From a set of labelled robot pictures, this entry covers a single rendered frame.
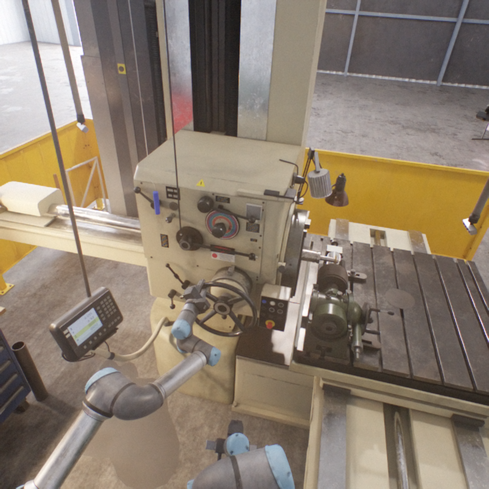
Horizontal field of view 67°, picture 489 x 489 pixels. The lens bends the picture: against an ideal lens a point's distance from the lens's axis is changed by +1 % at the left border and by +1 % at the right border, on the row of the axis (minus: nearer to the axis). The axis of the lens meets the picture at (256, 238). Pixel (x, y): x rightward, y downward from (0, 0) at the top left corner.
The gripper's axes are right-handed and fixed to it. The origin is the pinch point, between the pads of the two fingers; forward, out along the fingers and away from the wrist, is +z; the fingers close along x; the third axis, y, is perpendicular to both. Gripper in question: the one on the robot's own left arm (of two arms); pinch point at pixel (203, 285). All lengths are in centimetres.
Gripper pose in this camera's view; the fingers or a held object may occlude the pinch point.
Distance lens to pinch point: 182.4
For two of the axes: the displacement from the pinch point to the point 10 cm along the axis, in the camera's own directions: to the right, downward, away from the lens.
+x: 4.7, 7.9, 4.1
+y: -8.6, 2.9, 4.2
